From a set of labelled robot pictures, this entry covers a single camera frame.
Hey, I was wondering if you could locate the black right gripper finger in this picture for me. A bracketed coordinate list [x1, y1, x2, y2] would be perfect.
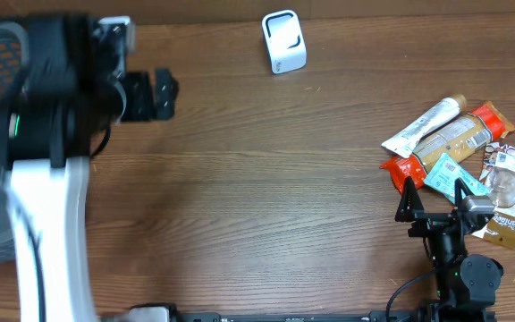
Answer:
[394, 177, 424, 223]
[454, 178, 474, 206]

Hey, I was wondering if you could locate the teal toilet tissue pack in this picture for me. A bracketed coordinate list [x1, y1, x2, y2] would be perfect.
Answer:
[424, 153, 490, 203]

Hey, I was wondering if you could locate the orange pasta package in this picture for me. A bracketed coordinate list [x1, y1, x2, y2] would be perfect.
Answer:
[380, 101, 515, 193]

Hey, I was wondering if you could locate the white brown bread bag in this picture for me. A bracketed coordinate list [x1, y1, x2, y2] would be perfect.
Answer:
[474, 142, 515, 250]

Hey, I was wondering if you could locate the white green tube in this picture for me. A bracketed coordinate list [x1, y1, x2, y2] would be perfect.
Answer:
[381, 94, 467, 158]

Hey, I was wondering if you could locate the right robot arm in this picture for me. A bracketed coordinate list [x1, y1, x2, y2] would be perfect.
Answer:
[385, 177, 504, 322]

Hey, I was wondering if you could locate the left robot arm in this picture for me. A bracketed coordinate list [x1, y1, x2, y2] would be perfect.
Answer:
[0, 13, 179, 321]

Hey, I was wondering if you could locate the white barcode scanner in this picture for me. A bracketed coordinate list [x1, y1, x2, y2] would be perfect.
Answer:
[261, 9, 307, 74]

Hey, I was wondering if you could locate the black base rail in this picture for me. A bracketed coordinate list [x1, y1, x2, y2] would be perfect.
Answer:
[100, 303, 498, 322]

